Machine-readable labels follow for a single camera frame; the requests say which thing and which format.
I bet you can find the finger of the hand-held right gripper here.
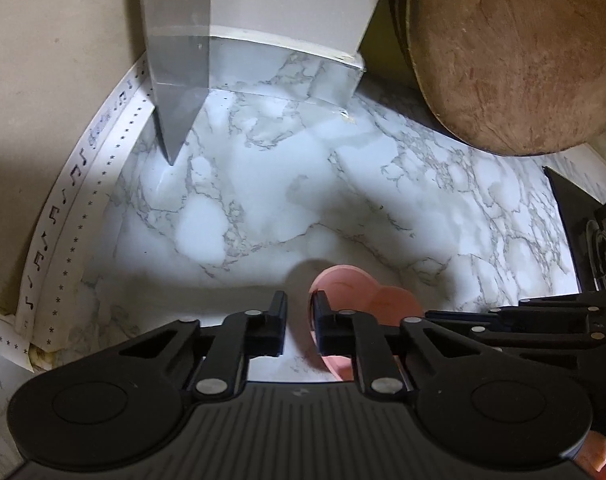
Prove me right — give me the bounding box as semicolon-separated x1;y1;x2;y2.
490;295;606;321
425;309;606;366

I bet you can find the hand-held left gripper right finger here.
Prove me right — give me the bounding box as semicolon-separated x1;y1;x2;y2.
311;292;489;395

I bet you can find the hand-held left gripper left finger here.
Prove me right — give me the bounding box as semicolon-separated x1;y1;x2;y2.
117;291;288;402

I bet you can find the pink plastic cup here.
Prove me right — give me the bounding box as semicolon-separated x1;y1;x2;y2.
308;267;424;384

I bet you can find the white music-note edge strip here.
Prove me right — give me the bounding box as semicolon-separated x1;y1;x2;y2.
0;55;154;374

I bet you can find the round wooden cutting board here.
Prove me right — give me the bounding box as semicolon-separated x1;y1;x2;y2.
390;0;606;157

